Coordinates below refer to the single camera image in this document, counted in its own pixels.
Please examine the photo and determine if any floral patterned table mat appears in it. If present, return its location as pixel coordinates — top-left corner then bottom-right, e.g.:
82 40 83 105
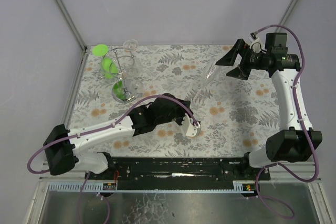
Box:
61 44 301 159

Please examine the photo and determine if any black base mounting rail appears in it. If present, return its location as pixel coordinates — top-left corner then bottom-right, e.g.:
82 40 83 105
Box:
89 157 270 183

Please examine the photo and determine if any aluminium front frame rail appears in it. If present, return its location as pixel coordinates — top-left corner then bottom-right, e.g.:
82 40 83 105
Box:
42 161 321 183

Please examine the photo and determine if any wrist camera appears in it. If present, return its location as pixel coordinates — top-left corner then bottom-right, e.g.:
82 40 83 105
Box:
249 33 264 53
181 114 201 137

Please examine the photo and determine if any green plastic wine glass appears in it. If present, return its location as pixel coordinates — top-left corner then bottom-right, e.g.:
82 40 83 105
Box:
92 44 119 79

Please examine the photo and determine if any chrome wine glass rack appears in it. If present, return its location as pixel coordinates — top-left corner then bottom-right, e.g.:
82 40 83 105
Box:
99 46 136 103

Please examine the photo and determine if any white slotted cable duct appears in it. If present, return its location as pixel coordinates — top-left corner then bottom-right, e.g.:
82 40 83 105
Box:
48 178 256 194

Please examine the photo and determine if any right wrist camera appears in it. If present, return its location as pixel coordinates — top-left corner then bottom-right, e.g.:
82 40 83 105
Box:
249 33 264 53

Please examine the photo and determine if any aluminium frame left post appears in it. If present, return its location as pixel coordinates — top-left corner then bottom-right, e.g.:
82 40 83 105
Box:
54 0 87 51

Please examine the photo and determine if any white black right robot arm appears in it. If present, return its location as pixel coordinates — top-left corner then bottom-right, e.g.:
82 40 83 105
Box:
216 33 322 168

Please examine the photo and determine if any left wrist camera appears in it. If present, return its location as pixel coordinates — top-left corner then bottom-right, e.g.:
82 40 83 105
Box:
181 114 201 137

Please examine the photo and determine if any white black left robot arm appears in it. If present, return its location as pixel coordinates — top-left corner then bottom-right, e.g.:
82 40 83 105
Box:
43 93 200 176

